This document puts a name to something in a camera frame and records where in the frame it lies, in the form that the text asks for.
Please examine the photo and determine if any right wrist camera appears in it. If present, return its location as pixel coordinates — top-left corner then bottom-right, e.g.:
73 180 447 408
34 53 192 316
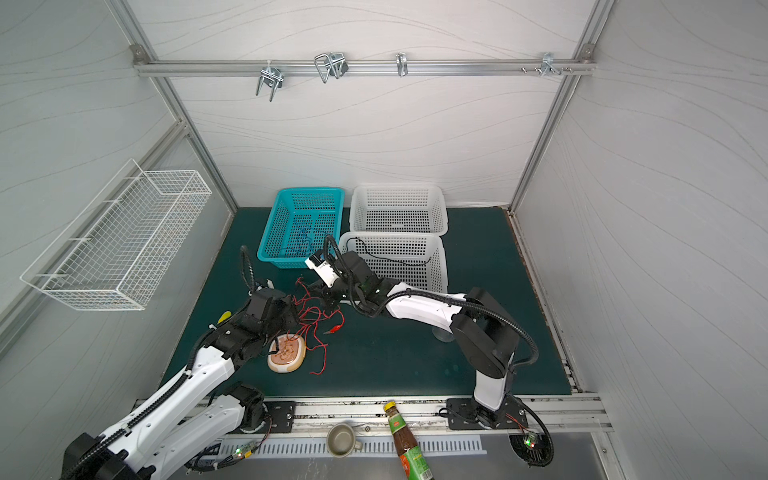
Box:
305 253 339 288

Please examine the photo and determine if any red cable bundle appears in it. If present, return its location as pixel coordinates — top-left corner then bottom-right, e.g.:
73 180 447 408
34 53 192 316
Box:
293 277 346 377

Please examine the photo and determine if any white wire wall basket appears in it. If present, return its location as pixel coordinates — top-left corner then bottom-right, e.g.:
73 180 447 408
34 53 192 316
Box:
20 159 211 311

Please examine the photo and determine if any blue cable in basket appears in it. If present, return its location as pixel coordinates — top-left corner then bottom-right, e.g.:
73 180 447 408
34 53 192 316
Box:
284 218 325 250

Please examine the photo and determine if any clear jar green lid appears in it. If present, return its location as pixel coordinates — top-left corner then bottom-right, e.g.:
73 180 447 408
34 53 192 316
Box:
432 327 455 343

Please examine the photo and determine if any metal cup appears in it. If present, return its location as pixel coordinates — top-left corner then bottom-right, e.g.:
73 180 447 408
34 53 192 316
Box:
326 423 362 458

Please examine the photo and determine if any metal double hook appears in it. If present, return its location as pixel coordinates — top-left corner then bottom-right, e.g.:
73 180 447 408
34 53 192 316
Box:
313 52 349 84

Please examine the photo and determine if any yellow banana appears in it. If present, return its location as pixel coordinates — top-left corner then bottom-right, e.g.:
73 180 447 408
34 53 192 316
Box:
217 311 232 324

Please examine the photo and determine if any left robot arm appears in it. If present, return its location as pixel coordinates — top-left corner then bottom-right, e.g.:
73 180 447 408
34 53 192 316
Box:
61 247 298 479

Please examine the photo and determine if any metal u-bolt hook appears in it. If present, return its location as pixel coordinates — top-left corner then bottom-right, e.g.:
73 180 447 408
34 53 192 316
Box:
255 61 284 102

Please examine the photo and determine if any small metal clip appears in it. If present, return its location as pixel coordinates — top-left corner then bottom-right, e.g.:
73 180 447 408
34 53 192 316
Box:
396 52 408 77

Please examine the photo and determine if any sauce bottle green label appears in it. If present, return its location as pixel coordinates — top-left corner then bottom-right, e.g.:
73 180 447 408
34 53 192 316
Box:
383 401 434 480

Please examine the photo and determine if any white basket near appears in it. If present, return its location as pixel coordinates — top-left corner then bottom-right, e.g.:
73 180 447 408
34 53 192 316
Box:
339 232 448 293

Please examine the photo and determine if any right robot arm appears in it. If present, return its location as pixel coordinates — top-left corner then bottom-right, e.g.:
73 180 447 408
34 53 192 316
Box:
305 251 539 419

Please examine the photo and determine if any metal bracket hook right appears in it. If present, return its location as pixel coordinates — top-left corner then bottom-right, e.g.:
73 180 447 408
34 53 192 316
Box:
520 53 573 77

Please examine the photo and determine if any white basket far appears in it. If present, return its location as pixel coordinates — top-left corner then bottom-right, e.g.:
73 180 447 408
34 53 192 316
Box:
349 184 448 235

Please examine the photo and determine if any teal plastic basket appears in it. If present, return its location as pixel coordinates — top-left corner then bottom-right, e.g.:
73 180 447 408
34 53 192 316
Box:
257 187 345 269

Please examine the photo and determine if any metal cross rail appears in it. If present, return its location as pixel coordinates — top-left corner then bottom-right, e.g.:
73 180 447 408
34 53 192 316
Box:
134 57 597 78

